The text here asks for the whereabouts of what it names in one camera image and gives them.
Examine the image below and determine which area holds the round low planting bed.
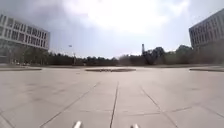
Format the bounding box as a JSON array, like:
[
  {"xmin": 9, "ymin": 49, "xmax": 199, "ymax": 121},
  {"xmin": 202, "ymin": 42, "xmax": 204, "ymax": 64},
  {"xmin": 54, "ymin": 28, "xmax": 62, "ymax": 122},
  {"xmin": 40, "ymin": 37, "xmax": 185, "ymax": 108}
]
[{"xmin": 84, "ymin": 67, "xmax": 137, "ymax": 73}]

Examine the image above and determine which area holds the row of trees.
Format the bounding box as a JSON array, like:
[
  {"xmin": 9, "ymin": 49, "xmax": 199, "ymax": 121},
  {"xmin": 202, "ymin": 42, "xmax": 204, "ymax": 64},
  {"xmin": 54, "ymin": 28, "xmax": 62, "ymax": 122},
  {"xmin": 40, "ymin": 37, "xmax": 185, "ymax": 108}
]
[{"xmin": 0, "ymin": 44, "xmax": 224, "ymax": 67}]

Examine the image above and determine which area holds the tall slim tower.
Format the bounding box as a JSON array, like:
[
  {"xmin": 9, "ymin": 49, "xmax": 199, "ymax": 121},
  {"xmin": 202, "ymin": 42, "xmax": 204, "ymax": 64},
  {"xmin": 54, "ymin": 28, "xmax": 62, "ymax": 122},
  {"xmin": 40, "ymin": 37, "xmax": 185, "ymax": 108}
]
[{"xmin": 141, "ymin": 43, "xmax": 146, "ymax": 56}]

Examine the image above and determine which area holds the grey stone slab plaza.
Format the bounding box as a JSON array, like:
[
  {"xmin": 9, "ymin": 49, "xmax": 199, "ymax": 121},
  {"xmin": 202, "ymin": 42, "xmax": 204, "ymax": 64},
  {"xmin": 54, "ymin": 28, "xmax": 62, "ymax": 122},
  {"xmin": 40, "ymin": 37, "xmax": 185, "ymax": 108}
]
[{"xmin": 0, "ymin": 66, "xmax": 224, "ymax": 128}]

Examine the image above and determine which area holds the street lamp pole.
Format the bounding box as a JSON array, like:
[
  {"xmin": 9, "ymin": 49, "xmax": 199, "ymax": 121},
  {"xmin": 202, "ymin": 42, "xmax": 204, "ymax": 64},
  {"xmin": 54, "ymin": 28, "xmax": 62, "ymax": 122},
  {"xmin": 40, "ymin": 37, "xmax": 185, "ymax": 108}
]
[{"xmin": 68, "ymin": 44, "xmax": 77, "ymax": 66}]

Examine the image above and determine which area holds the low flat planting bed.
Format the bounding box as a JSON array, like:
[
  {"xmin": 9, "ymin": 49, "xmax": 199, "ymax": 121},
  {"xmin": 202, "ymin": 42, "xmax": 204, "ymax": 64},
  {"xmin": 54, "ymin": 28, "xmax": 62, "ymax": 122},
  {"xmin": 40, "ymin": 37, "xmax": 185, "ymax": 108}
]
[
  {"xmin": 188, "ymin": 67, "xmax": 224, "ymax": 73},
  {"xmin": 0, "ymin": 67, "xmax": 43, "ymax": 72}
]

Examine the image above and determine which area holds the white building with window grid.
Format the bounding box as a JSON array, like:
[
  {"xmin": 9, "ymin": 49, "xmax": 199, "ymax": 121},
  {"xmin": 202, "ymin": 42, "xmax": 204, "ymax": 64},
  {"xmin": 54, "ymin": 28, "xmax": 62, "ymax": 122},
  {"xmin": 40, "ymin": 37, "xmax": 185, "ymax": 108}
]
[{"xmin": 0, "ymin": 13, "xmax": 51, "ymax": 64}]

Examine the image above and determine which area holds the grey building with window grid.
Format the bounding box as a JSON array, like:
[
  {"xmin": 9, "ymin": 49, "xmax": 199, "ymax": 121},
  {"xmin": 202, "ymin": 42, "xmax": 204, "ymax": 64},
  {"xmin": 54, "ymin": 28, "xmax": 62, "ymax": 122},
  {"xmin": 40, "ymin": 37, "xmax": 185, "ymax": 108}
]
[{"xmin": 188, "ymin": 8, "xmax": 224, "ymax": 52}]

